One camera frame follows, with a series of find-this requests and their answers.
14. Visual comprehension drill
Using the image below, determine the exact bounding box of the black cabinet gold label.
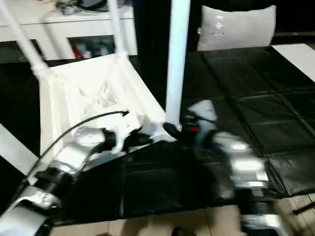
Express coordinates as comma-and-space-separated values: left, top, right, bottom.
134, 0, 204, 54

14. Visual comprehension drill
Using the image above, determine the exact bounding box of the white flat board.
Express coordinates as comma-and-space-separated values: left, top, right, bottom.
270, 43, 315, 83

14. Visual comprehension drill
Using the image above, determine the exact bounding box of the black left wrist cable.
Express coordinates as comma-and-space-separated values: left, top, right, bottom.
24, 110, 130, 182

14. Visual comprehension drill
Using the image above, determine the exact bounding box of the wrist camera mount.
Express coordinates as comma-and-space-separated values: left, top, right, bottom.
103, 114, 145, 154
187, 99, 219, 138

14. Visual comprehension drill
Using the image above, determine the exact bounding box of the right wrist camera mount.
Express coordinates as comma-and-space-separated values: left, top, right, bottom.
187, 99, 219, 138

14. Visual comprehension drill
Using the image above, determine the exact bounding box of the dark helmet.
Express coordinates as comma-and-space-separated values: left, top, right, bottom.
78, 0, 111, 12

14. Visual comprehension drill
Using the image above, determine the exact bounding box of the white plastic table leg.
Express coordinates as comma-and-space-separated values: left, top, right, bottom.
164, 0, 192, 128
0, 122, 39, 175
107, 0, 128, 59
0, 0, 50, 77

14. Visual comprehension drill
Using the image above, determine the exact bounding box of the white cabinet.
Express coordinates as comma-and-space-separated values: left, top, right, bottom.
0, 7, 138, 61

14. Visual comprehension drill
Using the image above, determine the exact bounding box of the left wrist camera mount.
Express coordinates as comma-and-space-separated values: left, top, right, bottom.
103, 114, 145, 154

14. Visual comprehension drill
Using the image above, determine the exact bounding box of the white plastic table top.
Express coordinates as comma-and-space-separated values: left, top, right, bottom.
27, 53, 182, 186

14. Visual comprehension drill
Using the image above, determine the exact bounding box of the black floor bar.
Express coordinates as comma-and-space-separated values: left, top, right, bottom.
292, 205, 315, 215

